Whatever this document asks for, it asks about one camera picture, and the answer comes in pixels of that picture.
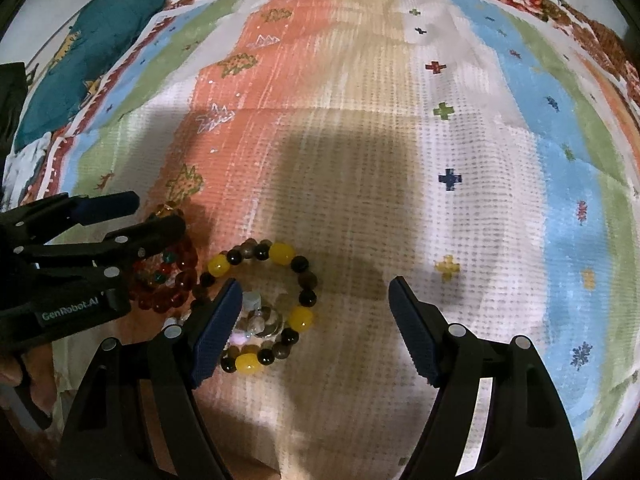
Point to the teal cloth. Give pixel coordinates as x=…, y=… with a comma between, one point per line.
x=100, y=45

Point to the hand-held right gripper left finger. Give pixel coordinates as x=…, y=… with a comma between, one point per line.
x=216, y=332

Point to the colourful striped blanket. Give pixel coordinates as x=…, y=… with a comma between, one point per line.
x=350, y=135

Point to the person's left hand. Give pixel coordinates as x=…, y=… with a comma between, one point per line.
x=9, y=369

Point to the white cloth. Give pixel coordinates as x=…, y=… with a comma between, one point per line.
x=25, y=165

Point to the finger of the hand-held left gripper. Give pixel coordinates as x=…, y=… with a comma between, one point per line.
x=155, y=232
x=107, y=203

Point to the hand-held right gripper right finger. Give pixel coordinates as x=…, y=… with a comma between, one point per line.
x=415, y=332

